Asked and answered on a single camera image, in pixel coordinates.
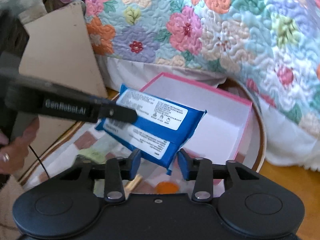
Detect green yarn ball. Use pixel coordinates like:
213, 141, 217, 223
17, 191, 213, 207
78, 147, 106, 164

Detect thin black cable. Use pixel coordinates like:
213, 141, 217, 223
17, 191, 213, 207
28, 144, 51, 179

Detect floral quilted bedspread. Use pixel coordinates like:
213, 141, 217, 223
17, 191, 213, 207
72, 0, 320, 140

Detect blue wet wipes pack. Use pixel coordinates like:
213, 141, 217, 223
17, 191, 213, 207
95, 85, 206, 174

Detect left hand with ring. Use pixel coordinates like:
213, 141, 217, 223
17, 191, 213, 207
1, 118, 40, 175

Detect orange makeup sponge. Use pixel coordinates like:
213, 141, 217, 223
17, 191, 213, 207
155, 181, 180, 194

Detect pink storage box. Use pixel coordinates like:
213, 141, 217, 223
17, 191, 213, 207
138, 71, 254, 185

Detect gold cap foundation bottle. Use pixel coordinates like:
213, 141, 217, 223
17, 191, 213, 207
124, 174, 143, 195

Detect checkered grey brown rug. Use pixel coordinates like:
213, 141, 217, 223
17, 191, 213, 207
22, 85, 266, 190

